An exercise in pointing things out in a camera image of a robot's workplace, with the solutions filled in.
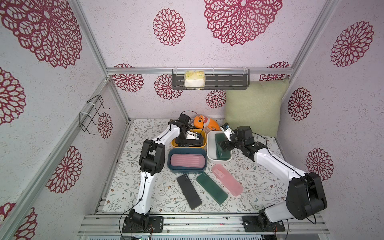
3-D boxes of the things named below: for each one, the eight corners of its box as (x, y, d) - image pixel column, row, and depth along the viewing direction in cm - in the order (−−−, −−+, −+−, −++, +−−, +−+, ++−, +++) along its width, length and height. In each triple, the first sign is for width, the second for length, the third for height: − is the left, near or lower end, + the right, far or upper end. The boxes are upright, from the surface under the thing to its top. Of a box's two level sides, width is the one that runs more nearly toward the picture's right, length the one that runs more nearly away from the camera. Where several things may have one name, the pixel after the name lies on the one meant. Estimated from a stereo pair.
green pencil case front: (220, 205, 82) (221, 204, 80) (195, 180, 91) (195, 178, 89) (228, 196, 85) (229, 195, 83) (203, 172, 94) (203, 171, 92)
